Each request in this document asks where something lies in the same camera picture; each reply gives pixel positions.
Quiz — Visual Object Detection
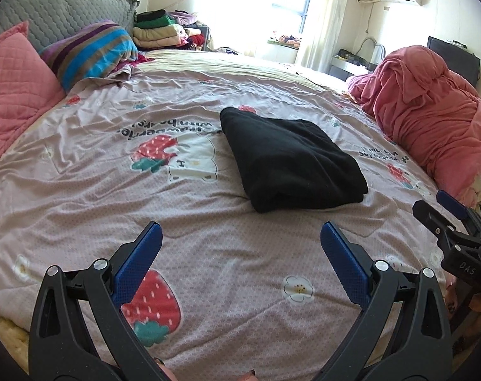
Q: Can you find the black sweater with orange cuffs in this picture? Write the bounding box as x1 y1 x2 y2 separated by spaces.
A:
220 107 368 213

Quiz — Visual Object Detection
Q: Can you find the stack of folded clothes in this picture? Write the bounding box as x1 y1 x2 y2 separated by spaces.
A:
132 10 209 52

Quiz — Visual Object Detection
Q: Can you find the right hand thumb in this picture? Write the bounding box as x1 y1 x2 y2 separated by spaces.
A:
445 279 481 328

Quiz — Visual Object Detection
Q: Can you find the left hand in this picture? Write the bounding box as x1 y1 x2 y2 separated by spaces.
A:
153 357 260 381

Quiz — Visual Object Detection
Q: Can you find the pink crumpled blanket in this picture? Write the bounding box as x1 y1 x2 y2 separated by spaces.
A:
347 46 481 208

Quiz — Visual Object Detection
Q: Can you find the black monitor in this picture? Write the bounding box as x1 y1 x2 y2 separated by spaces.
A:
426 36 481 88

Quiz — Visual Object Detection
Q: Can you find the pink printed bed sheet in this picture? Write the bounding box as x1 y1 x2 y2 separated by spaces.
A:
0 51 443 380

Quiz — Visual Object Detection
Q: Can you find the white desk with clutter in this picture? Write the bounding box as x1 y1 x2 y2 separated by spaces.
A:
328 49 376 81

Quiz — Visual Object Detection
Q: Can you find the white curtain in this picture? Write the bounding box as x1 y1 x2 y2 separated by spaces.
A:
295 0 348 72

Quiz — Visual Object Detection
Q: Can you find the pink quilted pillow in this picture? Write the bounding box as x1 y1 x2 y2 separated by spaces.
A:
0 21 65 157

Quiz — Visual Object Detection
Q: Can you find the striped blue purple pillow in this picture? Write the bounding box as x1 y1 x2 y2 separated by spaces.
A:
40 20 138 92

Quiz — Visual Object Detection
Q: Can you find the grey quilted headboard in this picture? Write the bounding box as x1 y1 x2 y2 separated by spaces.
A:
0 0 140 52

